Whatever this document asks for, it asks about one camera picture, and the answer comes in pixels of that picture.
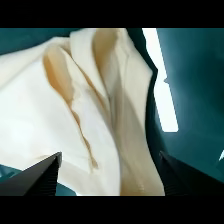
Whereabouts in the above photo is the cream garment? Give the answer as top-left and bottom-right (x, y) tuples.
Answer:
(0, 27), (166, 197)

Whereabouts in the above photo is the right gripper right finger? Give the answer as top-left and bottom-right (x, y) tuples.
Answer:
(158, 150), (224, 197)

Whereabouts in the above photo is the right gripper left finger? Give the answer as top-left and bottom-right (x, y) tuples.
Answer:
(0, 151), (64, 197)

